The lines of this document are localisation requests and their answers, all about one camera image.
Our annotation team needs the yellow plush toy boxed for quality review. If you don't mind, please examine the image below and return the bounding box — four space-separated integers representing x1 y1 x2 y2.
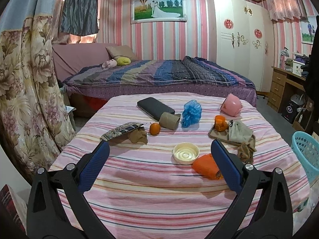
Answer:
116 57 131 66

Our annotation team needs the grey hanging cloth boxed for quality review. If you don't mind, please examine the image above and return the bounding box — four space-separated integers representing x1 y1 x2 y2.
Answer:
59 0 98 36

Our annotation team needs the small framed photo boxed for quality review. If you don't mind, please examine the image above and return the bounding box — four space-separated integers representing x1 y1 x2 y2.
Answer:
300 16 317 45

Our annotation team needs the pink sofa headboard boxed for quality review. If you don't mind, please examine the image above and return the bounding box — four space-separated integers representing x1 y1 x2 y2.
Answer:
52 43 117 81

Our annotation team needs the pink striped bed sheet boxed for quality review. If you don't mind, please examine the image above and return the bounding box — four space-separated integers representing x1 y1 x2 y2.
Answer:
50 92 310 238

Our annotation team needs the pink window valance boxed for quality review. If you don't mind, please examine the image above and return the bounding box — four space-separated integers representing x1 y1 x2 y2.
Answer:
266 0 307 22

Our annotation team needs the brown paper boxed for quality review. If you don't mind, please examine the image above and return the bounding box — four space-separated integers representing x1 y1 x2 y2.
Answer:
237 141 256 164
128 127 148 145

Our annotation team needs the floral curtain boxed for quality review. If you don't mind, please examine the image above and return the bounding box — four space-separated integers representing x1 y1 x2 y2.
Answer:
1 0 75 178

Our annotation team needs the grey cloth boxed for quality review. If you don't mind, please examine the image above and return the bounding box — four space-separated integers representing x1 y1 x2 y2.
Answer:
228 120 253 143
59 0 98 36

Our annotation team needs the pink plush toy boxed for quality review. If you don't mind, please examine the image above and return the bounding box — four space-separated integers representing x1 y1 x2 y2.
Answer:
102 59 117 69

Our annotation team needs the pink mug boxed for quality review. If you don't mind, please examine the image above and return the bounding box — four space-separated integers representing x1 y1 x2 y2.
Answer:
220 93 243 117

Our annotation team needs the wooden desk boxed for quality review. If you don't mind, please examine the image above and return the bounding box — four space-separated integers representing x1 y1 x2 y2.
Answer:
267 67 305 113

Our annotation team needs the orange peel piece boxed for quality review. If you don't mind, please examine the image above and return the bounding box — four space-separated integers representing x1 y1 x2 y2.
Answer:
214 115 229 132

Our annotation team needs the purple quilted bed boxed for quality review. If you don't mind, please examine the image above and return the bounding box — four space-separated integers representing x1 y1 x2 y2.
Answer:
63 56 257 106

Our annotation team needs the white wardrobe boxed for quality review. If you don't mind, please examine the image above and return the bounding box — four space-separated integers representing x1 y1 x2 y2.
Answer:
208 0 274 93

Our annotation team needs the light blue plastic basket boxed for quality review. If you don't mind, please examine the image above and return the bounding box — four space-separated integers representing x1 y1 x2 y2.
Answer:
291 131 318 183

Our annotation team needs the black box under desk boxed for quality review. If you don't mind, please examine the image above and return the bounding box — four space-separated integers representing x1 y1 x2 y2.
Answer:
282 100 302 124

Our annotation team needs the brown pillow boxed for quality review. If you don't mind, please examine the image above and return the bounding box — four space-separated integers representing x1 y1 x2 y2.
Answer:
106 45 137 61

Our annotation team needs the white box on desk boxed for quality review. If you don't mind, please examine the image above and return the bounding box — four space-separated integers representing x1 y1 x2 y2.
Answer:
292 61 305 77

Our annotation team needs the patterned flat pouch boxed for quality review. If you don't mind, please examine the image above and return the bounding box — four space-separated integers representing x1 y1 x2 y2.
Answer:
100 122 144 141

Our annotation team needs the white plastic lid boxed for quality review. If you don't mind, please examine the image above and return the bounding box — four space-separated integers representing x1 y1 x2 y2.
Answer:
172 142 200 165

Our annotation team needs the blue plastic bag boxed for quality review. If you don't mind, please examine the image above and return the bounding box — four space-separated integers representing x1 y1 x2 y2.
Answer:
181 100 202 128

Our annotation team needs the whole orange fruit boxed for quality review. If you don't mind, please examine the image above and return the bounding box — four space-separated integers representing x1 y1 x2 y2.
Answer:
149 122 161 136

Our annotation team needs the black rectangular case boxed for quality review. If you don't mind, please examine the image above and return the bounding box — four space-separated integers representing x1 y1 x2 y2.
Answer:
137 97 175 121

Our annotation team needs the wedding photo frame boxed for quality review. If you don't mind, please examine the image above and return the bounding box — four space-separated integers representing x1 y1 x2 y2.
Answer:
131 0 187 24

